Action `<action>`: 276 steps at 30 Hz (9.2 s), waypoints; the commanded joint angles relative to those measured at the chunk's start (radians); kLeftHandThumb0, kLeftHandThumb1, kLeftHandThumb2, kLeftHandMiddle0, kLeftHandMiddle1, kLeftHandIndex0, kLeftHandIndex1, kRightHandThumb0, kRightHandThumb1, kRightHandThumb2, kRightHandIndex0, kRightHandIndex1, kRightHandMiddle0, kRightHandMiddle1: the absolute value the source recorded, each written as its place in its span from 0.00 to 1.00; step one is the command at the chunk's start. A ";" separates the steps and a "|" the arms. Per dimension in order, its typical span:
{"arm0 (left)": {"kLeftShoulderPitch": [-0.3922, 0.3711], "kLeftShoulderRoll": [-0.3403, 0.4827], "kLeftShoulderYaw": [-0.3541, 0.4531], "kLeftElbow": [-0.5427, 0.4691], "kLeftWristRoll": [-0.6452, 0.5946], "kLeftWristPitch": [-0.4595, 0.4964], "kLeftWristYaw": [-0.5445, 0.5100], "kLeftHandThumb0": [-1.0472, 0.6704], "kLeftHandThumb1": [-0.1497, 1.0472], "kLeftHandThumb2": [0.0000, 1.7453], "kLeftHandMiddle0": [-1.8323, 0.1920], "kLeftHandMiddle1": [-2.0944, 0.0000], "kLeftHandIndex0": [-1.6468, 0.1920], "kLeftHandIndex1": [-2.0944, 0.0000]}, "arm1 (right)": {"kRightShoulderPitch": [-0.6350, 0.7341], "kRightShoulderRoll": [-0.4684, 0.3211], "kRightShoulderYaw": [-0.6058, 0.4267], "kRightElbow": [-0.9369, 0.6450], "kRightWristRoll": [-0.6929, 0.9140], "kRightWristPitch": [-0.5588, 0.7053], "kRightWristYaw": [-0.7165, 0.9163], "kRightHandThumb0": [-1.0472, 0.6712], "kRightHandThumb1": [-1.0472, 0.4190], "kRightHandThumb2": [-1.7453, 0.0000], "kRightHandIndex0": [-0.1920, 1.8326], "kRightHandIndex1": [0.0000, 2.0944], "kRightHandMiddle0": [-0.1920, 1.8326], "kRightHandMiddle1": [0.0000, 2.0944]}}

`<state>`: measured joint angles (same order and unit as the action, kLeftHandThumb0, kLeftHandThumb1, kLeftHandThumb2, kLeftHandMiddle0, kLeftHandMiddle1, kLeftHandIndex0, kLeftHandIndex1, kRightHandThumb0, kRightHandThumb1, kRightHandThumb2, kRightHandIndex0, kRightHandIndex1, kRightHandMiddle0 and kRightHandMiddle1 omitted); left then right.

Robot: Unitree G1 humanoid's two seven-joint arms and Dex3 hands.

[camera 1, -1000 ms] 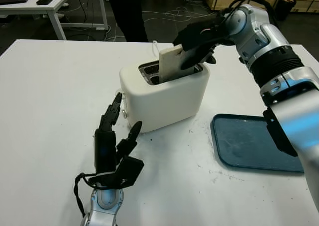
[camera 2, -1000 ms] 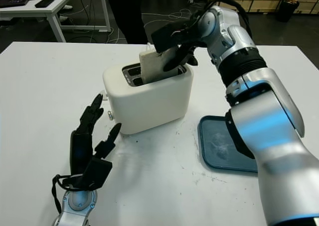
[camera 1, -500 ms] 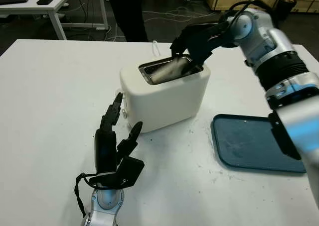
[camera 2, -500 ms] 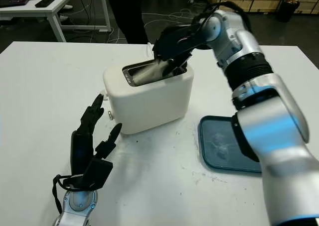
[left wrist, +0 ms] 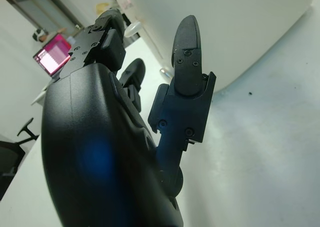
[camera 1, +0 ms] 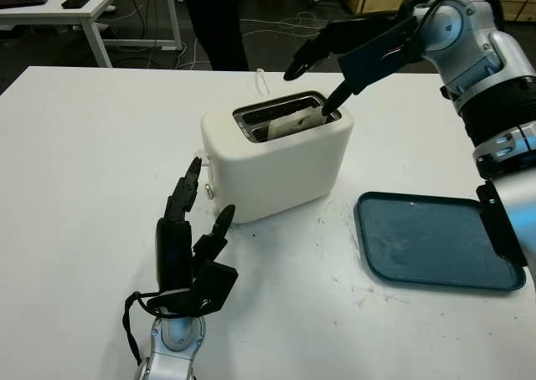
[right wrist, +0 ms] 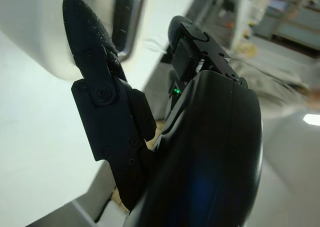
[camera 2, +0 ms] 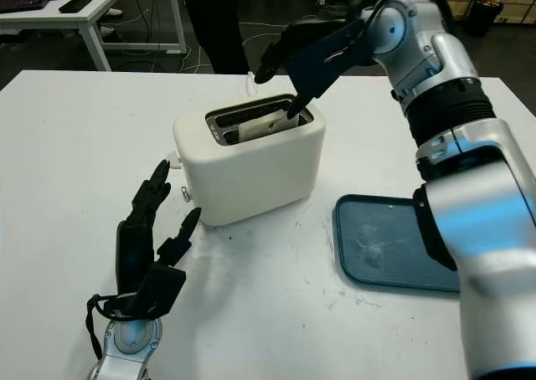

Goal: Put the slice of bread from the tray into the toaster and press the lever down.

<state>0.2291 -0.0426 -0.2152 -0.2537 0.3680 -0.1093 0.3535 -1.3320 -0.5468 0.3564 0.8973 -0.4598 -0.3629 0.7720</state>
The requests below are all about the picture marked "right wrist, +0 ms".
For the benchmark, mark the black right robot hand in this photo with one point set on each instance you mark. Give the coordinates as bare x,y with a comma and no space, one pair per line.
212,149

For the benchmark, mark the pale bread slice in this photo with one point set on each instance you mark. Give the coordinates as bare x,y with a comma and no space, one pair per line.
150,145

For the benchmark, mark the white two-slot toaster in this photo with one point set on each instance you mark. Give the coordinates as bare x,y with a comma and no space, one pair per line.
37,24

